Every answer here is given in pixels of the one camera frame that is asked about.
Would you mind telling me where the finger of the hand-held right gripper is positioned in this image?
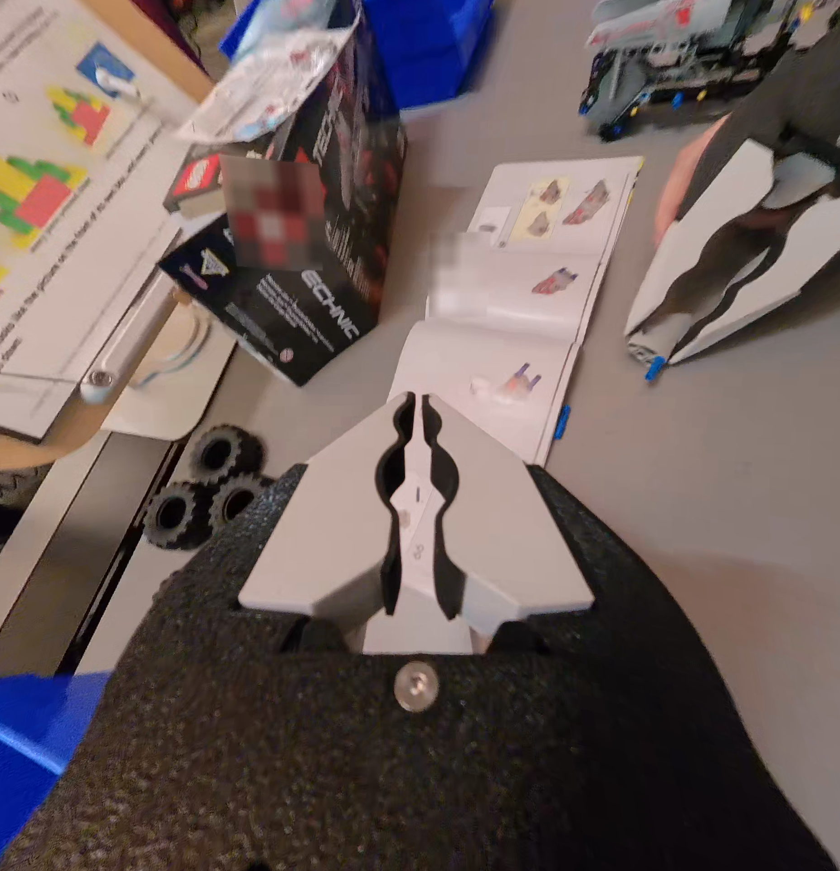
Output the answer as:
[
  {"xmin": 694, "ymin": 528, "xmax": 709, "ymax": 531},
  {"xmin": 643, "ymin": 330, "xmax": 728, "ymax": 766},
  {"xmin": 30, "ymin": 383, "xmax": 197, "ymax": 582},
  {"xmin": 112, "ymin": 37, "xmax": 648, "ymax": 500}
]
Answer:
[
  {"xmin": 624, "ymin": 139, "xmax": 779, "ymax": 341},
  {"xmin": 667, "ymin": 194, "xmax": 840, "ymax": 365}
]

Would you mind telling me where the black toy set box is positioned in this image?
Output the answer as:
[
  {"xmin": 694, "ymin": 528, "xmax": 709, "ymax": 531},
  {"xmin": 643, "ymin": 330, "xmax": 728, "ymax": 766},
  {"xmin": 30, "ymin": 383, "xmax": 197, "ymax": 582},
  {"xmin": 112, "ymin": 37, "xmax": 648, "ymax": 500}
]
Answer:
[{"xmin": 158, "ymin": 0, "xmax": 407, "ymax": 387}]

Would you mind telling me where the grey desk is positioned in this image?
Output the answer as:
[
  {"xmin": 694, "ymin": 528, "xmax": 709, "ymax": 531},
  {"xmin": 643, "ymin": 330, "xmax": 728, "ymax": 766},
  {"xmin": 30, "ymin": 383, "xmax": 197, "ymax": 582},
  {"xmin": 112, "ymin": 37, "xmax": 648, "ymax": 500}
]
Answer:
[{"xmin": 73, "ymin": 0, "xmax": 840, "ymax": 871}]

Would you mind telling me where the grey red toy truck model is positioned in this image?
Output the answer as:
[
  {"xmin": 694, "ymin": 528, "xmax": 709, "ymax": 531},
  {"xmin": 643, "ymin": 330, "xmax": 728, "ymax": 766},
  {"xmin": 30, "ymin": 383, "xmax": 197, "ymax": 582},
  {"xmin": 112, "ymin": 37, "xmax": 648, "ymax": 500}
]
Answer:
[{"xmin": 580, "ymin": 0, "xmax": 840, "ymax": 142}]

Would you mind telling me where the person's right hand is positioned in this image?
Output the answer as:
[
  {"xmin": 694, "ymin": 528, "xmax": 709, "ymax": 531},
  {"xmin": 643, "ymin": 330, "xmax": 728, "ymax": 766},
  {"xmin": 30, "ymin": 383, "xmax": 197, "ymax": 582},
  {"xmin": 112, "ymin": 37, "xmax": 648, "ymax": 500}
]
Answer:
[{"xmin": 654, "ymin": 116, "xmax": 731, "ymax": 247}]

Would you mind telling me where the clear plastic bag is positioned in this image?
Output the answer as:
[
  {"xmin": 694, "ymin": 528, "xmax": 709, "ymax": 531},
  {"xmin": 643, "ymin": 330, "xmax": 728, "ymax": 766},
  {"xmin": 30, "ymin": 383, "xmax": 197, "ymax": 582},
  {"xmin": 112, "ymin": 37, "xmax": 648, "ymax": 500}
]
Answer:
[{"xmin": 177, "ymin": 12, "xmax": 361, "ymax": 145}]

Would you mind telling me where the white instruction booklet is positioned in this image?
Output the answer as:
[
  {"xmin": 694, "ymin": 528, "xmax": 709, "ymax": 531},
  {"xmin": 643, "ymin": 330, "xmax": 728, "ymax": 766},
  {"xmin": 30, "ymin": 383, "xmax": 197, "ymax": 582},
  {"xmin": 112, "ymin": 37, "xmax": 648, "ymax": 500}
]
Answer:
[{"xmin": 386, "ymin": 157, "xmax": 645, "ymax": 467}]

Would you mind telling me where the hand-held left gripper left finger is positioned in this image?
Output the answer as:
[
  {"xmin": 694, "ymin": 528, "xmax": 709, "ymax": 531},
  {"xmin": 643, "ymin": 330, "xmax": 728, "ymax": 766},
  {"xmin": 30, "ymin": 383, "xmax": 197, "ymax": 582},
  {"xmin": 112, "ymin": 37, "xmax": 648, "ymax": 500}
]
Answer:
[{"xmin": 238, "ymin": 392, "xmax": 417, "ymax": 617}]

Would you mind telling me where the blue storage bin square tag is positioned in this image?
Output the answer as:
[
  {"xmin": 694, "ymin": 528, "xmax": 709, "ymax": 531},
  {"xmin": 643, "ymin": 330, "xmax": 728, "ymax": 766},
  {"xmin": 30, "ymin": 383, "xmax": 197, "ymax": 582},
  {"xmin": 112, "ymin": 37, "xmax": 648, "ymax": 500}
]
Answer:
[{"xmin": 0, "ymin": 670, "xmax": 112, "ymax": 871}]

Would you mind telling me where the printed instruction board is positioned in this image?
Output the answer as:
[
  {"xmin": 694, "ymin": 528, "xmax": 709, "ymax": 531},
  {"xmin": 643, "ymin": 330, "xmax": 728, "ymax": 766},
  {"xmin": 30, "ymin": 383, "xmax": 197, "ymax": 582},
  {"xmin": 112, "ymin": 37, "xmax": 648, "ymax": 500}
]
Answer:
[{"xmin": 0, "ymin": 0, "xmax": 213, "ymax": 470}]

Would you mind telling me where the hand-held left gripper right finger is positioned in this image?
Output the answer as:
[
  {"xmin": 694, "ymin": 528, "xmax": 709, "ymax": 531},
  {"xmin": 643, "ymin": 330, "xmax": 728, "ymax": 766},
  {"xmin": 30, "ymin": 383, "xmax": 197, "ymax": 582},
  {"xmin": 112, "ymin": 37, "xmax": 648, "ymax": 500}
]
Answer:
[{"xmin": 420, "ymin": 392, "xmax": 596, "ymax": 621}]

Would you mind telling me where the white rounded stand base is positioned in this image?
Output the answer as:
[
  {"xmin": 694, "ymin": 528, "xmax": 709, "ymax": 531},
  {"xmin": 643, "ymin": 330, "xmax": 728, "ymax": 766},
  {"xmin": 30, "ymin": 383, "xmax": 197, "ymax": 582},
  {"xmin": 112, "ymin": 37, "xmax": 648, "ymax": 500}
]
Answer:
[{"xmin": 100, "ymin": 286, "xmax": 239, "ymax": 443}]

